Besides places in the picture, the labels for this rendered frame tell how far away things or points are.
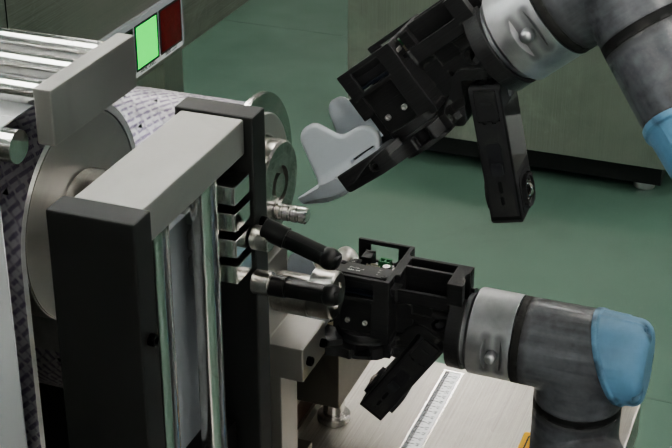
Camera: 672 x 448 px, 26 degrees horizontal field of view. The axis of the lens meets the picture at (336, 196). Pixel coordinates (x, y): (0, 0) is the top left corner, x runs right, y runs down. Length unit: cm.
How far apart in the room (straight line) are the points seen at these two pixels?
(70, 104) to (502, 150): 36
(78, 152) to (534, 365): 45
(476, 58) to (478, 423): 55
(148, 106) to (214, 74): 368
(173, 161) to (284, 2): 478
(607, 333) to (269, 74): 371
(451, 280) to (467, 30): 27
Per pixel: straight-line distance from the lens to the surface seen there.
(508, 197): 109
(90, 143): 96
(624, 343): 120
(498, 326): 122
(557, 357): 121
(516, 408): 154
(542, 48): 102
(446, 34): 106
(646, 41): 98
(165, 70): 213
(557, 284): 361
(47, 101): 84
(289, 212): 118
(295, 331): 120
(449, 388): 156
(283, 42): 514
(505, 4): 103
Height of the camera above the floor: 176
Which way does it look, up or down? 26 degrees down
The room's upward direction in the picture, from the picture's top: straight up
